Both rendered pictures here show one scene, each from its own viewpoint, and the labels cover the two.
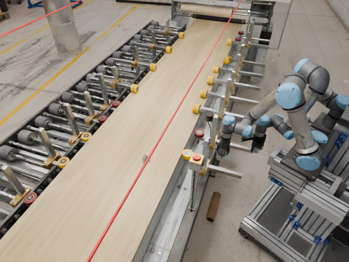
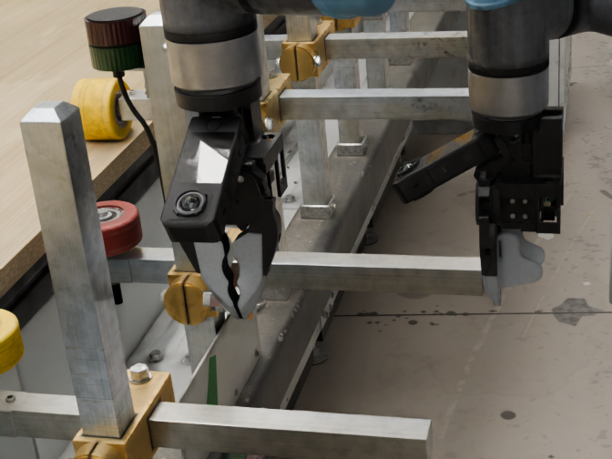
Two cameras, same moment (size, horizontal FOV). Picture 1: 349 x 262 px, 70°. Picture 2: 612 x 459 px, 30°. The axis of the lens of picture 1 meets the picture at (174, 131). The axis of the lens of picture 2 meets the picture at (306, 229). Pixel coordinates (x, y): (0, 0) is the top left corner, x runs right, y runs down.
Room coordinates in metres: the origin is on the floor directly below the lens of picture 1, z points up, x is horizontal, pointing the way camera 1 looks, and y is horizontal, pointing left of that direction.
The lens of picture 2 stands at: (0.32, -0.34, 1.40)
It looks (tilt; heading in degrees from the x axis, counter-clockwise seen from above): 25 degrees down; 356
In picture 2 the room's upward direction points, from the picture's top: 6 degrees counter-clockwise
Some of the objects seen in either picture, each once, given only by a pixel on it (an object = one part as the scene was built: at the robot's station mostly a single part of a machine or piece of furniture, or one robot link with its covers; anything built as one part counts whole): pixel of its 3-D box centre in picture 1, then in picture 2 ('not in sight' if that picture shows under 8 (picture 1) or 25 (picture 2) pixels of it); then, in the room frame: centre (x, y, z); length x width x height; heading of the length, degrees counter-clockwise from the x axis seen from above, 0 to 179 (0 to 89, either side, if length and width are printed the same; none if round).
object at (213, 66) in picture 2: (226, 132); (210, 58); (1.22, -0.34, 1.14); 0.08 x 0.08 x 0.05
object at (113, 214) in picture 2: (199, 136); (109, 257); (1.49, -0.20, 0.85); 0.08 x 0.08 x 0.11
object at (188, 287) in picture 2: (212, 142); (203, 274); (1.43, -0.30, 0.85); 0.14 x 0.06 x 0.05; 160
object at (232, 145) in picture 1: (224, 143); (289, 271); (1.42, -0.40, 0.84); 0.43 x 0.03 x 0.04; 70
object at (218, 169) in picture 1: (212, 168); (190, 428); (1.19, -0.28, 0.81); 0.44 x 0.03 x 0.04; 70
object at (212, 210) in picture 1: (213, 206); not in sight; (1.34, -0.39, 0.04); 0.30 x 0.08 x 0.08; 160
